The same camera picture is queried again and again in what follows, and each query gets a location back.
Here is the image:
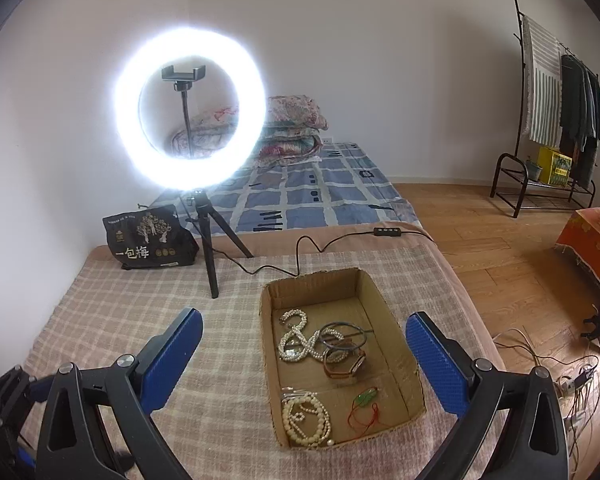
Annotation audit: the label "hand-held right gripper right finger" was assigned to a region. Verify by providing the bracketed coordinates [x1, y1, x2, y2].
[405, 311, 568, 480]

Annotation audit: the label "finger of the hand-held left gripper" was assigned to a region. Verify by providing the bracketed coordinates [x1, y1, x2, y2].
[0, 366, 56, 431]
[0, 430, 37, 480]

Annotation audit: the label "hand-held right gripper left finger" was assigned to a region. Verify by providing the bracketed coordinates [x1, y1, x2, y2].
[35, 307, 204, 480]

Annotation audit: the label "blue bangle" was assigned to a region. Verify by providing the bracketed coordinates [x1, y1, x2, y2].
[320, 321, 368, 353]

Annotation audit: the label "red strap wristwatch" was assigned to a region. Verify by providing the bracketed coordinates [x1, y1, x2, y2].
[322, 347, 368, 381]

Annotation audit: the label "cardboard box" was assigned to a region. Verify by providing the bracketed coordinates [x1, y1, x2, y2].
[259, 267, 427, 448]

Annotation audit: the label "pearl necklace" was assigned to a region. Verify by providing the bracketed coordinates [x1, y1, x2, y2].
[277, 309, 343, 363]

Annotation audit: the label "yellow bead bracelet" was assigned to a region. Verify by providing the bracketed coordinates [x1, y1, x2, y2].
[281, 394, 332, 448]

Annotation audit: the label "pink plaid blanket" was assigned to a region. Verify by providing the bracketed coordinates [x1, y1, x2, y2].
[10, 220, 511, 480]

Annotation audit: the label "black tripod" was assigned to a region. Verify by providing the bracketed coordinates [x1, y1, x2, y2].
[180, 187, 255, 300]

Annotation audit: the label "black snack bag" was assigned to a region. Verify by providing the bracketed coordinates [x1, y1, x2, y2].
[102, 204, 201, 271]

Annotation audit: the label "small clear plastic bag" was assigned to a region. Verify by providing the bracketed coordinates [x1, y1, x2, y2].
[280, 385, 326, 413]

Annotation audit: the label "white power strip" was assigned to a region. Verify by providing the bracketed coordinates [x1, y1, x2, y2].
[560, 367, 598, 396]

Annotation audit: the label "orange cloth covered furniture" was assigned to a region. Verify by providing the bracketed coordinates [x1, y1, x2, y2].
[555, 207, 600, 311]

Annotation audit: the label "blue plaid bed sheet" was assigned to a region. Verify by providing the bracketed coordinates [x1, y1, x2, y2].
[150, 141, 423, 235]

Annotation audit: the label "yellow box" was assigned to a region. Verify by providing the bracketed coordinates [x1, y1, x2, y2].
[536, 146, 573, 187]

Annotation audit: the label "folded floral quilt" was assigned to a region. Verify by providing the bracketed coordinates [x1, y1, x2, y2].
[264, 94, 329, 131]
[169, 105, 325, 165]

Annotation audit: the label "black metal clothes rack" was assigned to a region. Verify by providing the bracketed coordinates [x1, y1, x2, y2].
[490, 0, 600, 218]

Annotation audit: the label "dark hanging clothes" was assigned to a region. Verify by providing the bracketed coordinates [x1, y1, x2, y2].
[559, 54, 600, 188]

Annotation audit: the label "black phone holder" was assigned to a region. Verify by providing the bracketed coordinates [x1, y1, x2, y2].
[161, 64, 205, 161]

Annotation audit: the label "striped hanging cloth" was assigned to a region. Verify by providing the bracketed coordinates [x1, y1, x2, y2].
[521, 15, 563, 145]

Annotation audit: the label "green pendant red cord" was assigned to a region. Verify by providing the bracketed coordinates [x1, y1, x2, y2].
[349, 386, 383, 433]

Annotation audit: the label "tangled floor cables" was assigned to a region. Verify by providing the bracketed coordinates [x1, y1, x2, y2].
[495, 327, 600, 463]

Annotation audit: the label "black power cable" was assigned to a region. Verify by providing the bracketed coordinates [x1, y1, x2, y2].
[200, 224, 433, 277]

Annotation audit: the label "white ring light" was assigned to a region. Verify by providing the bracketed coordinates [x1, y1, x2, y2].
[114, 27, 268, 192]

